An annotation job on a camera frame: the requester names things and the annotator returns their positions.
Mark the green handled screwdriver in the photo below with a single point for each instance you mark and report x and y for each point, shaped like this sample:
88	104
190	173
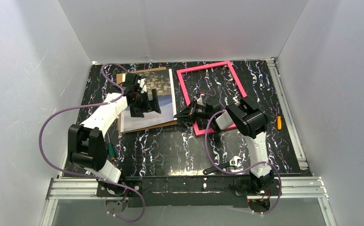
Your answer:
111	151

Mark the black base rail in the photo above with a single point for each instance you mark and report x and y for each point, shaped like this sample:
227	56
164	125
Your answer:
229	190

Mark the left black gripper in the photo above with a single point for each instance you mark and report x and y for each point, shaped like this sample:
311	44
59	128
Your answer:
145	103

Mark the orange handled screwdriver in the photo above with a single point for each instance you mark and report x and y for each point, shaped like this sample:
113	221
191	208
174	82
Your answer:
279	122

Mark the pink photo frame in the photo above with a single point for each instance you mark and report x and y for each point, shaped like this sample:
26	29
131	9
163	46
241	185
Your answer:
224	64

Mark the aluminium side rail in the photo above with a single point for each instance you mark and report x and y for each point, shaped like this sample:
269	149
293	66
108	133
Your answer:
302	186

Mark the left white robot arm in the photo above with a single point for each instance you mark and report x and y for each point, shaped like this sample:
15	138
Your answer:
86	142

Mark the black adjustable wrench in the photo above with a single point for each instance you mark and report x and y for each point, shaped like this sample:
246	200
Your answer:
235	163

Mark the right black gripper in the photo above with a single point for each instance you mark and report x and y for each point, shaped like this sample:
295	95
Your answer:
195	110

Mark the landscape photo print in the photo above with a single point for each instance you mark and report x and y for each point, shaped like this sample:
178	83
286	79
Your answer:
160	79

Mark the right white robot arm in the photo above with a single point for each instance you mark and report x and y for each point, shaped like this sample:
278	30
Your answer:
250	121

